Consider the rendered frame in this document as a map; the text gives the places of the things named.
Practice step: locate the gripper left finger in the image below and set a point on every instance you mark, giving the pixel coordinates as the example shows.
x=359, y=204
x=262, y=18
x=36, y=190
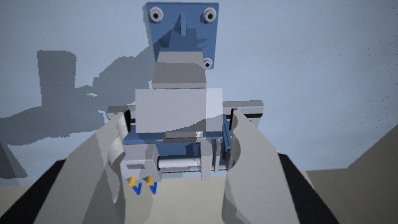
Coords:
x=84, y=187

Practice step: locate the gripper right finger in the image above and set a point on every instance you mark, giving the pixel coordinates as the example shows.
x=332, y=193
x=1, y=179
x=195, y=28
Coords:
x=264, y=186

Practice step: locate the grey slotted metal block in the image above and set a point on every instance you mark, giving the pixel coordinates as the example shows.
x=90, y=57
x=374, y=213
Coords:
x=178, y=110

